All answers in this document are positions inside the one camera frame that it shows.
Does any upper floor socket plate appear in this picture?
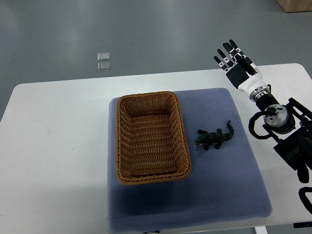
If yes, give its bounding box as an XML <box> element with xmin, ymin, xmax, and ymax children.
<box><xmin>97</xmin><ymin>52</ymin><xmax>110</xmax><ymax>61</ymax></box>

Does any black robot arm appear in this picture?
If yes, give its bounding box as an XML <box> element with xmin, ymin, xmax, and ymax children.
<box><xmin>214</xmin><ymin>40</ymin><xmax>312</xmax><ymax>184</ymax></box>

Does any brown wicker basket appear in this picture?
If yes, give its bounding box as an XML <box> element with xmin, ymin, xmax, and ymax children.
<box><xmin>116</xmin><ymin>91</ymin><xmax>192</xmax><ymax>185</ymax></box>

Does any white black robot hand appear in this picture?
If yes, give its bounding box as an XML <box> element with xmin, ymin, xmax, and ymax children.
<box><xmin>214</xmin><ymin>39</ymin><xmax>269</xmax><ymax>98</ymax></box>

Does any black table edge bracket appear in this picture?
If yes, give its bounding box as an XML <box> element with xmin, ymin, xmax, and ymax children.
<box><xmin>293</xmin><ymin>221</ymin><xmax>312</xmax><ymax>229</ymax></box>

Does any white table leg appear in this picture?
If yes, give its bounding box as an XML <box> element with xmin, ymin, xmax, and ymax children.
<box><xmin>254</xmin><ymin>226</ymin><xmax>268</xmax><ymax>234</ymax></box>

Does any wooden box corner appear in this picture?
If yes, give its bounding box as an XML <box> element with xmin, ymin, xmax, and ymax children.
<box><xmin>277</xmin><ymin>0</ymin><xmax>312</xmax><ymax>13</ymax></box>

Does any black cable loop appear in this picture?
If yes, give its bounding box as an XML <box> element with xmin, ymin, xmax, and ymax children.
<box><xmin>298</xmin><ymin>186</ymin><xmax>312</xmax><ymax>215</ymax></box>

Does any blue grey cushion mat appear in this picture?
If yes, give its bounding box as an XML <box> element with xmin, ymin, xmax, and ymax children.
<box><xmin>107</xmin><ymin>88</ymin><xmax>272</xmax><ymax>234</ymax></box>

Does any dark toy crocodile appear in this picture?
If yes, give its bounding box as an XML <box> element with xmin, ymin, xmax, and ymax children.
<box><xmin>195</xmin><ymin>120</ymin><xmax>234</xmax><ymax>151</ymax></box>

